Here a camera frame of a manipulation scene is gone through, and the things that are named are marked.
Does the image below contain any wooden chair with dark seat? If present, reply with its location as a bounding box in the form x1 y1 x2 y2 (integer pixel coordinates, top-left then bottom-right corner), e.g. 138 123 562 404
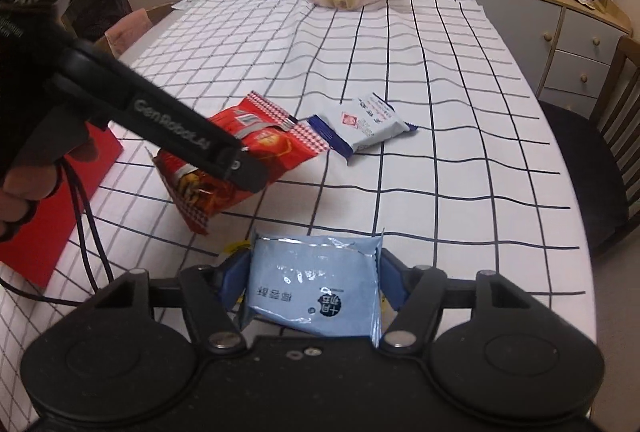
537 34 640 258

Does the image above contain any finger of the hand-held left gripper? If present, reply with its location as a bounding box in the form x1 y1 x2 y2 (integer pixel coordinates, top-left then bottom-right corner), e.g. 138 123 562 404
220 144 272 194

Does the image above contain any grey and wood cabinet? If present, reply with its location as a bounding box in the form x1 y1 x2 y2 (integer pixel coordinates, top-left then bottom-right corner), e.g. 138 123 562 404
437 0 633 103

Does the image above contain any light blue snack packet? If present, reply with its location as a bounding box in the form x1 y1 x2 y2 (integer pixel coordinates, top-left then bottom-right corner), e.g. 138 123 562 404
239 228 386 348

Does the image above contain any white checked tablecloth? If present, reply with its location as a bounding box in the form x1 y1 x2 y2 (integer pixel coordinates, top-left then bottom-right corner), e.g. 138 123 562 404
0 0 598 343

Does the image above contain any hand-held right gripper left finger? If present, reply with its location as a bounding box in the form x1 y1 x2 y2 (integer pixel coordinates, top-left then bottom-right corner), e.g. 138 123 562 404
97 248 252 354

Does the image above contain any red checked snack packet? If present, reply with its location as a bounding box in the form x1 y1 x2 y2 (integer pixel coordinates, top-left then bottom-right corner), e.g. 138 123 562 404
150 91 331 237

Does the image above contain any black cable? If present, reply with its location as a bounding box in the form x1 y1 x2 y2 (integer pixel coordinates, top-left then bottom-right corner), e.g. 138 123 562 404
0 162 118 303

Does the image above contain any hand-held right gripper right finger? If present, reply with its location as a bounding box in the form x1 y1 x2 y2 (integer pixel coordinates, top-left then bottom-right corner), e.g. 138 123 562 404
377 247 548 354

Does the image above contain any person's left hand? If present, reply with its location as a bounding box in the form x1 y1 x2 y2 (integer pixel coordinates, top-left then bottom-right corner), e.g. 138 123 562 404
0 139 98 243

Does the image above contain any pink chair cushion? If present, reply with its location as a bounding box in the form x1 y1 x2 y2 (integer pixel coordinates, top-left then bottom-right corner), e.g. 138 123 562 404
105 7 153 58

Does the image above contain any white and blue snack packet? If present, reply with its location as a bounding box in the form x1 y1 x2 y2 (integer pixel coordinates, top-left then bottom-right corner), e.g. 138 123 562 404
306 92 418 165

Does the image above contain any red cardboard box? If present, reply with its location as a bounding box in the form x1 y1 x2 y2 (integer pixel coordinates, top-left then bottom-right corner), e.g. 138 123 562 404
0 122 126 290

